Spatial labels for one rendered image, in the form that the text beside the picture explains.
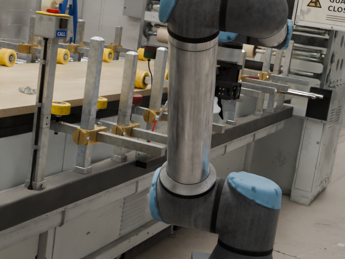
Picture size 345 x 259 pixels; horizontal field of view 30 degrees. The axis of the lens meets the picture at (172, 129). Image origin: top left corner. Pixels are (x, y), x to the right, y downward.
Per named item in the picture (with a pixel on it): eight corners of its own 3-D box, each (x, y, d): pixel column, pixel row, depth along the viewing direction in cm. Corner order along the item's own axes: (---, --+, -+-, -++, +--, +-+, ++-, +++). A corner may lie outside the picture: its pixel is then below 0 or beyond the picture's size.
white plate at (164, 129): (165, 148, 270) (168, 125, 268) (136, 158, 247) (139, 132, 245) (164, 148, 270) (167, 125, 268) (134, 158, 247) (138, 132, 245)
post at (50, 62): (45, 187, 195) (61, 38, 186) (35, 190, 190) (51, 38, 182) (33, 184, 197) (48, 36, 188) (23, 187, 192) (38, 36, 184)
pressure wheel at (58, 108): (64, 131, 230) (68, 100, 228) (70, 137, 223) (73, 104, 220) (42, 130, 226) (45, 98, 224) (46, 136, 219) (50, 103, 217)
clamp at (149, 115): (167, 121, 267) (169, 109, 266) (153, 124, 255) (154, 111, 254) (155, 118, 269) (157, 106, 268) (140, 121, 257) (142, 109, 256)
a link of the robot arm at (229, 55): (209, 44, 203) (222, 45, 211) (207, 60, 204) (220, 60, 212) (235, 49, 199) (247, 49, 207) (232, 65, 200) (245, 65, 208)
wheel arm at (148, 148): (164, 158, 210) (166, 145, 209) (159, 159, 207) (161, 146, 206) (54, 130, 227) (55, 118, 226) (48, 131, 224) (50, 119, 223)
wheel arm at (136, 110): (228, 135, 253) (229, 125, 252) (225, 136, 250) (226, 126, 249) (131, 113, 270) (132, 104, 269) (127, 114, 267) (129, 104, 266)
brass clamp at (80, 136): (107, 141, 222) (108, 127, 221) (85, 147, 210) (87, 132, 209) (91, 137, 224) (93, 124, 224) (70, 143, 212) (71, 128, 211)
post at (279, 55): (271, 118, 422) (284, 45, 413) (270, 118, 419) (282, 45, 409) (266, 117, 423) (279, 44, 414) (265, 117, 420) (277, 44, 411)
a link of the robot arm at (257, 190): (272, 256, 165) (284, 190, 162) (207, 242, 168) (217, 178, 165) (275, 237, 180) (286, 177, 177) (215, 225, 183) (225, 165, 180)
